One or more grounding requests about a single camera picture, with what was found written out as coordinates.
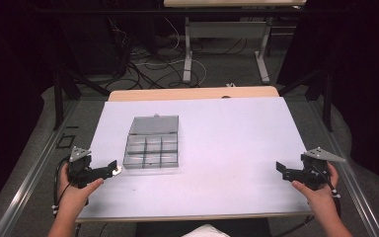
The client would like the silver metal floor rail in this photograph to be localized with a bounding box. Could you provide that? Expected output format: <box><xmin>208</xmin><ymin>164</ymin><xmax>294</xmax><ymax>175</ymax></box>
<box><xmin>309</xmin><ymin>98</ymin><xmax>379</xmax><ymax>237</ymax></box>
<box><xmin>0</xmin><ymin>100</ymin><xmax>80</xmax><ymax>237</ymax></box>

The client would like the white-legged desk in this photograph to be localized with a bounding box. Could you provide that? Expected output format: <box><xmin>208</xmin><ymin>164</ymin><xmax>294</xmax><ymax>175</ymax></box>
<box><xmin>163</xmin><ymin>0</ymin><xmax>308</xmax><ymax>85</ymax></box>

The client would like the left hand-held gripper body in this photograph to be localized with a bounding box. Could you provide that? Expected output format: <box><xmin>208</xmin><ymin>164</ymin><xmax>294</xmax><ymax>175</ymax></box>
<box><xmin>66</xmin><ymin>146</ymin><xmax>95</xmax><ymax>190</ymax></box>

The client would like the clear plastic compartment box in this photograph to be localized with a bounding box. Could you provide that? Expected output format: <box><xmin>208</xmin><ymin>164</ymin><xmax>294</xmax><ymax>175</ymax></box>
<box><xmin>122</xmin><ymin>113</ymin><xmax>180</xmax><ymax>170</ymax></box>

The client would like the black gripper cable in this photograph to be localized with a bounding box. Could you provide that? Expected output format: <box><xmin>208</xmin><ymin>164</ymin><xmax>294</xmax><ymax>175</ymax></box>
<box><xmin>271</xmin><ymin>165</ymin><xmax>342</xmax><ymax>237</ymax></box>
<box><xmin>51</xmin><ymin>155</ymin><xmax>73</xmax><ymax>217</ymax></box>

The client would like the white cloth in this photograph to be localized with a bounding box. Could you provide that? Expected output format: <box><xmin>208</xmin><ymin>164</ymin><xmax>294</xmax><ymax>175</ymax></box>
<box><xmin>181</xmin><ymin>223</ymin><xmax>232</xmax><ymax>237</ymax></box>

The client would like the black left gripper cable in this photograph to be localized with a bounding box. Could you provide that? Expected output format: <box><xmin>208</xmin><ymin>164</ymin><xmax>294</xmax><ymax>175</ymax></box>
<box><xmin>51</xmin><ymin>155</ymin><xmax>73</xmax><ymax>217</ymax></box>

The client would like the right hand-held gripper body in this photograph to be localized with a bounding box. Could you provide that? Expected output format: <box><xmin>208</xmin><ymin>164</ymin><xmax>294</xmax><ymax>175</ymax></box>
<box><xmin>300</xmin><ymin>146</ymin><xmax>347</xmax><ymax>192</ymax></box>

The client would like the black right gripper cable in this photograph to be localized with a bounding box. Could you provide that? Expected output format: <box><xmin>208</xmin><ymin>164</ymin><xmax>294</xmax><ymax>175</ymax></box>
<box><xmin>271</xmin><ymin>165</ymin><xmax>342</xmax><ymax>237</ymax></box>

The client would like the person's right hand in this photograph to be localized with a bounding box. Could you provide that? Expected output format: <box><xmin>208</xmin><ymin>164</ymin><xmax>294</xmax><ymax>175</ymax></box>
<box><xmin>290</xmin><ymin>162</ymin><xmax>340</xmax><ymax>215</ymax></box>

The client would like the tangle of black floor cables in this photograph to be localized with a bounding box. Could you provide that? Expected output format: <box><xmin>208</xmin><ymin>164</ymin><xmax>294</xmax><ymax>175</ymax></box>
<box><xmin>107</xmin><ymin>18</ymin><xmax>249</xmax><ymax>91</ymax></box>

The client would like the person's left hand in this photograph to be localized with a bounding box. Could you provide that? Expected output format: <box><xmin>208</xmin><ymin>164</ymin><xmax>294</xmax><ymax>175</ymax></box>
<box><xmin>58</xmin><ymin>162</ymin><xmax>106</xmax><ymax>215</ymax></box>

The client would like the white floor cable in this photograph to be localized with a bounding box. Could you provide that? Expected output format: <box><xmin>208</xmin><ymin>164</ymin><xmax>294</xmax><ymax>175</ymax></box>
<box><xmin>133</xmin><ymin>16</ymin><xmax>208</xmax><ymax>87</ymax></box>

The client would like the black metal stand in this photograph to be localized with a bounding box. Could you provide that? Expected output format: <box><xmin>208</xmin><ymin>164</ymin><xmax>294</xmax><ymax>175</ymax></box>
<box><xmin>277</xmin><ymin>64</ymin><xmax>336</xmax><ymax>133</ymax></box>
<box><xmin>51</xmin><ymin>64</ymin><xmax>112</xmax><ymax>131</ymax></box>

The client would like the white table mat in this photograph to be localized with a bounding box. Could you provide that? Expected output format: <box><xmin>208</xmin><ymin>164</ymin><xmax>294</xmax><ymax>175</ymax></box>
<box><xmin>76</xmin><ymin>96</ymin><xmax>312</xmax><ymax>221</ymax></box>

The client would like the person's dark clothing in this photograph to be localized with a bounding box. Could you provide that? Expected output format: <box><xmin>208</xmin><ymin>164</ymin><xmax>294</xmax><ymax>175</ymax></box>
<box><xmin>133</xmin><ymin>218</ymin><xmax>273</xmax><ymax>237</ymax></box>

